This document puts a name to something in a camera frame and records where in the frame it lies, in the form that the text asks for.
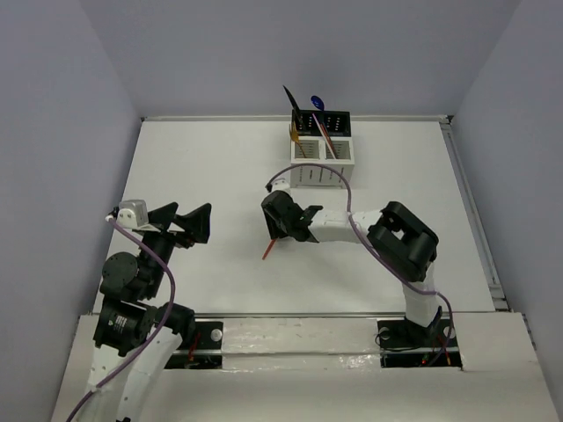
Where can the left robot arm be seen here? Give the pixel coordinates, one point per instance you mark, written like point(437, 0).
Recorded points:
point(139, 324)

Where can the blue spoon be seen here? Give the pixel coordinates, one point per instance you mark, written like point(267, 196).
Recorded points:
point(318, 103)

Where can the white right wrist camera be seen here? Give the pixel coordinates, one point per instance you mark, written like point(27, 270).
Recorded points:
point(278, 184)

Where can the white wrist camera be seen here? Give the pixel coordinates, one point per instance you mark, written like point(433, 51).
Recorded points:
point(131, 215)
point(278, 184)

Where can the orange white chopstick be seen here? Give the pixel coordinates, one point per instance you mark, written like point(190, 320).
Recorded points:
point(323, 134)

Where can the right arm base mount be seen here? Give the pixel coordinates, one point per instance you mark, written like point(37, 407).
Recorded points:
point(400, 348)

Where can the black knife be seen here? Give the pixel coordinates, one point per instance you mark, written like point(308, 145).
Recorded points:
point(294, 105)

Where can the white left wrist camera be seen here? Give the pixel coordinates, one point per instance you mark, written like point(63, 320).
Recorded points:
point(131, 215)

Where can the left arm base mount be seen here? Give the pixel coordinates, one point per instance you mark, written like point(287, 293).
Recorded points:
point(202, 351)

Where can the white utensil caddy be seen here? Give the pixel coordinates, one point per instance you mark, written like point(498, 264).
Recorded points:
point(315, 155)

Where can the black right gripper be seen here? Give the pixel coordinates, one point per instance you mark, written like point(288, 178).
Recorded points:
point(274, 230)

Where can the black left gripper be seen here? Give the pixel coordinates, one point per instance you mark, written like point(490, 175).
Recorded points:
point(171, 234)

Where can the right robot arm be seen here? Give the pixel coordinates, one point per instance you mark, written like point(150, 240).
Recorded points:
point(399, 240)

